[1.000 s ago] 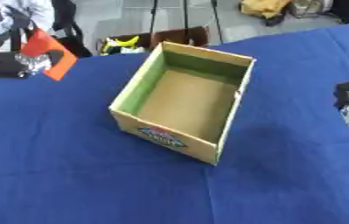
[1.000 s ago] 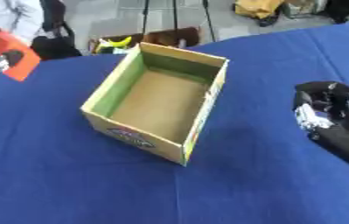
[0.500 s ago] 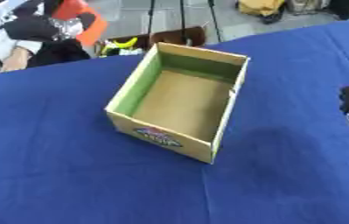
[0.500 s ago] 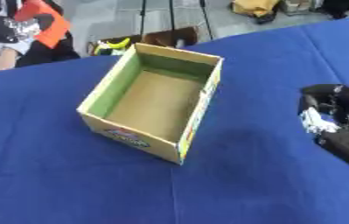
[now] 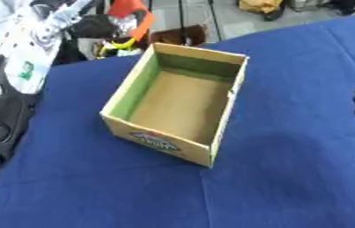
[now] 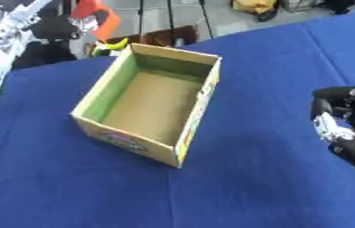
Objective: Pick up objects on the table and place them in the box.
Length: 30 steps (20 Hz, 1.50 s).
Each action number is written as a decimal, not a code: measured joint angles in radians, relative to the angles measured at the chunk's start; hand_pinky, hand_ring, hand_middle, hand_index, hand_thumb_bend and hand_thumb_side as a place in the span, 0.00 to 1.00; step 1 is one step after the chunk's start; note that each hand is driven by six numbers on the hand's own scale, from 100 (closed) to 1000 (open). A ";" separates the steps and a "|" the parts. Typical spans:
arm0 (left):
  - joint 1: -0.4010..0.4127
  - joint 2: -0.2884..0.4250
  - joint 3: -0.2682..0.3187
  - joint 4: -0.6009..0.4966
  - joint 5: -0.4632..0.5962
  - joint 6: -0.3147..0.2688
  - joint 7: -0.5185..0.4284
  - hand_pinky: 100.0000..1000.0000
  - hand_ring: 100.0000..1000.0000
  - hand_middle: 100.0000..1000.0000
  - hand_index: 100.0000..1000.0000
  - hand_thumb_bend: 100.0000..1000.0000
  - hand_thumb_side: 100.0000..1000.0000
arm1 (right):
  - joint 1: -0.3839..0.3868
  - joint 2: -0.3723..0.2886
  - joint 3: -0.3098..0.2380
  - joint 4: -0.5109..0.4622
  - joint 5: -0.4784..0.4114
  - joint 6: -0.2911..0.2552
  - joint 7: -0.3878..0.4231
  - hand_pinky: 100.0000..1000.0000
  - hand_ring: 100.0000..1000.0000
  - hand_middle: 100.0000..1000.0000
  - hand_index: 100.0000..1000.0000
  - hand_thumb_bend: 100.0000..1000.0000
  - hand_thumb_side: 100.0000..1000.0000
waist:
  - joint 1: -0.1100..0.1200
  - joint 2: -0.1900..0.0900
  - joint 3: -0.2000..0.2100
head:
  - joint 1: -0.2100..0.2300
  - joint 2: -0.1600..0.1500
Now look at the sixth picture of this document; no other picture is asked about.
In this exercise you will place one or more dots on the yellow green toy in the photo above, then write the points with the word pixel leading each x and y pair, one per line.
pixel 115 45

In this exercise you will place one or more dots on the brown cardboard box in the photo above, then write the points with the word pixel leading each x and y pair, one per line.
pixel 180 34

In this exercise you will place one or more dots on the grey crate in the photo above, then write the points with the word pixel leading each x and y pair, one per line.
pixel 299 4

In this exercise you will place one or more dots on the yellow bag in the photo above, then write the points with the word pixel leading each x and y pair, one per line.
pixel 255 6

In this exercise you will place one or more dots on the tan cardboard box green inside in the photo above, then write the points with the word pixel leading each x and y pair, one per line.
pixel 151 107

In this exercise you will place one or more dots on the black tripod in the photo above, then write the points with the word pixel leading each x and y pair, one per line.
pixel 171 14

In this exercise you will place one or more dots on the black bag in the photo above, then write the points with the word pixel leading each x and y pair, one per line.
pixel 338 5

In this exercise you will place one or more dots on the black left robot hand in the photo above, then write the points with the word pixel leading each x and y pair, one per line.
pixel 50 29

